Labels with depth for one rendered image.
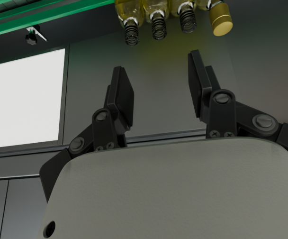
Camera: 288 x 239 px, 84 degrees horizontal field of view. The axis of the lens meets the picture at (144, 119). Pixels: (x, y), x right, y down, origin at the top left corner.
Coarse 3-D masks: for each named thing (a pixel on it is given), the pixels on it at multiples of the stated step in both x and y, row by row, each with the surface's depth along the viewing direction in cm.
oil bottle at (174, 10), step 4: (172, 0) 32; (176, 0) 31; (180, 0) 31; (184, 0) 31; (188, 0) 31; (192, 0) 31; (196, 0) 32; (172, 4) 32; (176, 4) 32; (180, 4) 32; (192, 4) 32; (196, 4) 33; (172, 8) 33; (176, 8) 33; (172, 12) 34; (176, 12) 33; (176, 16) 35
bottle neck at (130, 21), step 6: (126, 18) 34; (132, 18) 33; (126, 24) 33; (132, 24) 33; (126, 30) 33; (132, 30) 32; (126, 36) 33; (132, 36) 32; (138, 36) 33; (126, 42) 34; (132, 42) 34; (138, 42) 34
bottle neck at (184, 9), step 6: (180, 6) 32; (186, 6) 31; (192, 6) 32; (180, 12) 32; (186, 12) 31; (192, 12) 31; (180, 18) 31; (186, 18) 30; (192, 18) 30; (180, 24) 32; (186, 24) 30; (192, 24) 32; (186, 30) 32; (192, 30) 32
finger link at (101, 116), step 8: (96, 112) 10; (104, 112) 10; (96, 120) 10; (104, 120) 9; (112, 120) 10; (96, 128) 9; (104, 128) 9; (112, 128) 9; (96, 136) 9; (104, 136) 9; (112, 136) 9; (96, 144) 9; (104, 144) 8; (112, 144) 8; (120, 144) 11
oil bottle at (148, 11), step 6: (144, 0) 32; (150, 0) 32; (156, 0) 32; (162, 0) 32; (168, 0) 32; (144, 6) 33; (150, 6) 32; (156, 6) 32; (162, 6) 32; (168, 6) 33; (144, 12) 34; (150, 12) 33; (168, 12) 34; (150, 18) 34
